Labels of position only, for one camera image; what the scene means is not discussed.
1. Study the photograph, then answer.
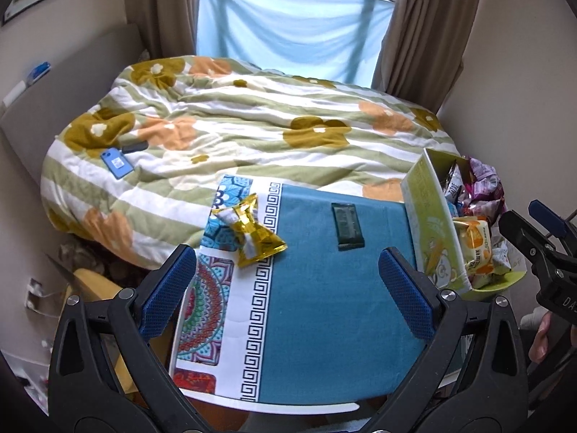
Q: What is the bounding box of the blue phone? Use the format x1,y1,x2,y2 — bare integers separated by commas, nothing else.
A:
100,146,134,177

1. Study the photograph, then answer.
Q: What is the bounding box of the gold snack packet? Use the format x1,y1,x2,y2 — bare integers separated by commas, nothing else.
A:
211,193,289,268

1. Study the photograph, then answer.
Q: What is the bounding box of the yellow container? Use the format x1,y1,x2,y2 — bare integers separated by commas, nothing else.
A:
63,268,145,398

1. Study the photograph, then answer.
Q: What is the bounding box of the purple snack packet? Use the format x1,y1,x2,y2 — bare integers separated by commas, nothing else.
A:
460,198,506,225
464,157,503,199

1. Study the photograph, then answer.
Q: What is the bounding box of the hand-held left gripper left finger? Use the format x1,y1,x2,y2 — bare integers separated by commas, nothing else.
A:
47,244,212,433

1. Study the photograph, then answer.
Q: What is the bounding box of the floral striped quilt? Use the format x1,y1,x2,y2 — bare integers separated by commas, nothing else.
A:
40,55,461,271

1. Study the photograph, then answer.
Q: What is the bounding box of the grey headboard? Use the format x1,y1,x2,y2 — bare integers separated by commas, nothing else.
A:
0,22,149,190

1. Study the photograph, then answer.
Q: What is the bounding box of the white orange snack packet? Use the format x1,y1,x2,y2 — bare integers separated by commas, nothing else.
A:
452,216,497,289

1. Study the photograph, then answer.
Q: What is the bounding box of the light blue sheet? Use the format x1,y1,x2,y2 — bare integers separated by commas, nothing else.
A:
195,0,396,86

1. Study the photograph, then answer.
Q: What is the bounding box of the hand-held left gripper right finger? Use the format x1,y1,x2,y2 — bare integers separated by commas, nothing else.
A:
361,247,529,433

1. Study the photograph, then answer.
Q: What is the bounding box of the brown curtain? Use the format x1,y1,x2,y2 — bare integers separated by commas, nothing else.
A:
370,0,490,113
124,0,201,61

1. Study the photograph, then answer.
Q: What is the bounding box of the blue patterned cloth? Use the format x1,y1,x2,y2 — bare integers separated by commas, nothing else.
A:
169,174,433,409

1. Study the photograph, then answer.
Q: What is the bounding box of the green cardboard box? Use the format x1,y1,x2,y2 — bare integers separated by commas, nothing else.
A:
401,148,527,301

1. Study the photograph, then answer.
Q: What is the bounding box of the dark green packet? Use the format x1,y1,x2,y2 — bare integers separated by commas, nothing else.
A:
330,203,365,252

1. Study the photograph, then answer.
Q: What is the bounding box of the small white object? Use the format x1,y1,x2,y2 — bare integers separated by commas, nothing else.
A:
0,80,27,107

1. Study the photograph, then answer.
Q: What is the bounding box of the small blue object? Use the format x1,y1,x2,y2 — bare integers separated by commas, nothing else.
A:
27,61,50,83

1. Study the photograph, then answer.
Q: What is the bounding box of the person's right hand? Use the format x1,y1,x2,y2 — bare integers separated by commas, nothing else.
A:
528,315,552,364

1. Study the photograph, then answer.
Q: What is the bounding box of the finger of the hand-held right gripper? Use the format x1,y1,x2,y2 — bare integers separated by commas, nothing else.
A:
498,210,577,281
528,198,577,241

